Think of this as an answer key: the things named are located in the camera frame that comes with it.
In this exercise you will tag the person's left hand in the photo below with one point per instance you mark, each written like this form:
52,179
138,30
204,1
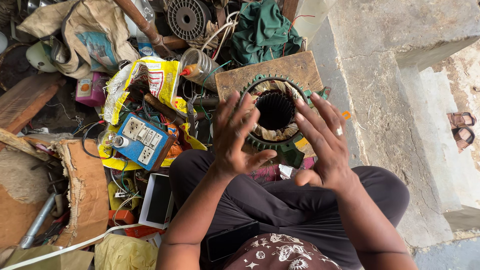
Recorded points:
232,150

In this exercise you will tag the person's right hand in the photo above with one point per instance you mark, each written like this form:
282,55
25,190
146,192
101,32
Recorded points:
330,157

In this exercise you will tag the pink patterned mat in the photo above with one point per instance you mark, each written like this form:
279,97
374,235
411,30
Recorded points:
262,173

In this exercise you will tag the green motor stator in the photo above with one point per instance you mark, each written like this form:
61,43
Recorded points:
285,148

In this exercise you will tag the white paper scrap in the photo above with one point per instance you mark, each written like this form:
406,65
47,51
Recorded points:
285,171

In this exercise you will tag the steel pliers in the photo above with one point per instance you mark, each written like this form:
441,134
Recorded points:
192,112

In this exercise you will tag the person's black trousers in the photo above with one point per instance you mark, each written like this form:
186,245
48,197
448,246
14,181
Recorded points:
292,206

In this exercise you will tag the blue electrical switchboard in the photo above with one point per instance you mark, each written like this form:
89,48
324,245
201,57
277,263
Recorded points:
144,140

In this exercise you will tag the clear plastic jar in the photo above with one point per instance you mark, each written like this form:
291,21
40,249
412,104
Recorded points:
204,65

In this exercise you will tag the small red-tipped glue bottle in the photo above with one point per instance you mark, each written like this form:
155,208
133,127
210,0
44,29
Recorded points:
189,70

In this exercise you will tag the white box with black tablet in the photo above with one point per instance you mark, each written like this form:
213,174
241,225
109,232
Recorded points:
157,200

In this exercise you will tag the worn wooden board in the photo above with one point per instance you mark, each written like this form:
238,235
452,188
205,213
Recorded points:
270,67

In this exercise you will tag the black phone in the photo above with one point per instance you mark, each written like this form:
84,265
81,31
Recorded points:
230,242

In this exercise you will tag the yellow printed plastic bag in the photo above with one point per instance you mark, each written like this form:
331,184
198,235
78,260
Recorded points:
157,75

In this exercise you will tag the person's brown printed shirt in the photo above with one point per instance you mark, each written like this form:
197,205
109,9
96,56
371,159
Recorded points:
281,253

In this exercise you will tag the green cloth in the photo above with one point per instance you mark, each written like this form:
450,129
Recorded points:
262,32

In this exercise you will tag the clear light bulb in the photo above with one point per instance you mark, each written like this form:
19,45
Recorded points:
110,139

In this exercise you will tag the orange box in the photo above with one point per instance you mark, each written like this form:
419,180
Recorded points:
120,218

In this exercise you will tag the brown sandal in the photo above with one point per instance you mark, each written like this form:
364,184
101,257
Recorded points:
464,137
461,119

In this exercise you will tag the grey plastic spool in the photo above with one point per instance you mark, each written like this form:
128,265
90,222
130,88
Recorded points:
187,18

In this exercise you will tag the clear plastic water bottle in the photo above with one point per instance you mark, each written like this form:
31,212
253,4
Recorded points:
145,41

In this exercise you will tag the white plastic container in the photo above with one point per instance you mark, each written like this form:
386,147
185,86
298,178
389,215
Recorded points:
311,15

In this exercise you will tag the crumpled yellow plastic bag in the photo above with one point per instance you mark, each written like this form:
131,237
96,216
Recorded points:
125,253

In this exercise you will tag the torn cardboard piece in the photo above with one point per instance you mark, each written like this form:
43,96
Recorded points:
88,187

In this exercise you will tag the brown rusty pipe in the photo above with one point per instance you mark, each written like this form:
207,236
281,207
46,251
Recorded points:
144,26

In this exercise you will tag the pink box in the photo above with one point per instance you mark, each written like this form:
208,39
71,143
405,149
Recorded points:
90,92

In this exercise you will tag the beige burlap sack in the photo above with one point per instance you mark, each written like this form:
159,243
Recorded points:
93,26

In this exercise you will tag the grey metal pipe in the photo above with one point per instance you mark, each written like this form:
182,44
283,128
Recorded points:
37,221

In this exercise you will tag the brown wooden plank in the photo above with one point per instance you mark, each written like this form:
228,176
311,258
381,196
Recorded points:
26,101

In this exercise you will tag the woven fibre mat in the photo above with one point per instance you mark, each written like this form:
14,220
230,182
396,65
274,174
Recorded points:
20,176

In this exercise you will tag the white helmet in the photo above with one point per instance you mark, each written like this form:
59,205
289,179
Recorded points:
39,58

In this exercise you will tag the brown paper sheet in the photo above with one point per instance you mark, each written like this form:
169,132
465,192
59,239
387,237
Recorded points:
45,260

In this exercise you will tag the dark round basket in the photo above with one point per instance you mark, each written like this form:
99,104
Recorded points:
13,65

